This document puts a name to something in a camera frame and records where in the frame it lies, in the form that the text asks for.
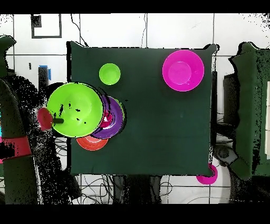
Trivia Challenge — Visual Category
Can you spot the purple plastic bowl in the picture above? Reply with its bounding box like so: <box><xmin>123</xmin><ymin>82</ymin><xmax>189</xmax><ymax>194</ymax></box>
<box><xmin>90</xmin><ymin>95</ymin><xmax>126</xmax><ymax>139</ymax></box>

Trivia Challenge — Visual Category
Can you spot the black chair base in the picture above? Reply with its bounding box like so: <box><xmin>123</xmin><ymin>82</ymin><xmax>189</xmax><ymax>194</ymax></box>
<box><xmin>213</xmin><ymin>143</ymin><xmax>239</xmax><ymax>167</ymax></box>

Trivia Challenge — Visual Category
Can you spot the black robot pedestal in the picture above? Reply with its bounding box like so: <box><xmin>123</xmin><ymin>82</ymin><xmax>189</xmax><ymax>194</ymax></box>
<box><xmin>112</xmin><ymin>175</ymin><xmax>162</xmax><ymax>205</ymax></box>

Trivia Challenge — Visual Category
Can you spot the red plastic cup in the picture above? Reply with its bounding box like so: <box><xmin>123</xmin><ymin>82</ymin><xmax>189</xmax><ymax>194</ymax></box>
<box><xmin>100</xmin><ymin>110</ymin><xmax>114</xmax><ymax>130</ymax></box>

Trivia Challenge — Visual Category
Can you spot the orange-red plastic bowl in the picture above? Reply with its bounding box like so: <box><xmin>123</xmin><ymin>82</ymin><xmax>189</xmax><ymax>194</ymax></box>
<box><xmin>76</xmin><ymin>135</ymin><xmax>109</xmax><ymax>152</ymax></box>

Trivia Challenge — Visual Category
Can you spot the tangle of cables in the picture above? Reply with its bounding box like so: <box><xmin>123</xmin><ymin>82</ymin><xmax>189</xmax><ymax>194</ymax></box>
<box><xmin>53</xmin><ymin>137</ymin><xmax>113</xmax><ymax>205</ymax></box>

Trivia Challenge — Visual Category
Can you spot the dark square frame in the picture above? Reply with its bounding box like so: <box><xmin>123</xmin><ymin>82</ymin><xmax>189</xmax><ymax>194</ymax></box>
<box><xmin>31</xmin><ymin>13</ymin><xmax>62</xmax><ymax>39</ymax></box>

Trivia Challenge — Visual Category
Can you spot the green cloth covered side table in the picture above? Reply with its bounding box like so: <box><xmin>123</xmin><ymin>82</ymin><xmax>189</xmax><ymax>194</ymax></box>
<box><xmin>228</xmin><ymin>41</ymin><xmax>270</xmax><ymax>180</ymax></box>
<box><xmin>0</xmin><ymin>36</ymin><xmax>16</xmax><ymax>77</ymax></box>

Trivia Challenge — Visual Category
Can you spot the dark green tablecloth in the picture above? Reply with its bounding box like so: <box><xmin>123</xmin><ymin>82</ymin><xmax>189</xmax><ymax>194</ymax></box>
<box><xmin>66</xmin><ymin>41</ymin><xmax>218</xmax><ymax>177</ymax></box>

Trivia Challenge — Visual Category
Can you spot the large pink plastic bowl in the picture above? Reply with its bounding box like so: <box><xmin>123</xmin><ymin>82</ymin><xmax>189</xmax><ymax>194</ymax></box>
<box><xmin>162</xmin><ymin>49</ymin><xmax>205</xmax><ymax>92</ymax></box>

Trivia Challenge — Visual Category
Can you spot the pink bowl on floor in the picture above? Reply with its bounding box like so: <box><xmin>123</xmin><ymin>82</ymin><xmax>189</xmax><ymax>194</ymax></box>
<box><xmin>195</xmin><ymin>163</ymin><xmax>218</xmax><ymax>185</ymax></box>

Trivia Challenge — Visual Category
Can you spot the small green plastic bowl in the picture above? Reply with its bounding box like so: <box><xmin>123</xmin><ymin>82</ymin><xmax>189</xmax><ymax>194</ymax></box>
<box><xmin>99</xmin><ymin>63</ymin><xmax>121</xmax><ymax>86</ymax></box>

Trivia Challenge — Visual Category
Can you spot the thin black cable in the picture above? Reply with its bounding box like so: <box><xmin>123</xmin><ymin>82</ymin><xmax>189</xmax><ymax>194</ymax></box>
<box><xmin>70</xmin><ymin>13</ymin><xmax>89</xmax><ymax>48</ymax></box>
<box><xmin>140</xmin><ymin>13</ymin><xmax>148</xmax><ymax>48</ymax></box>

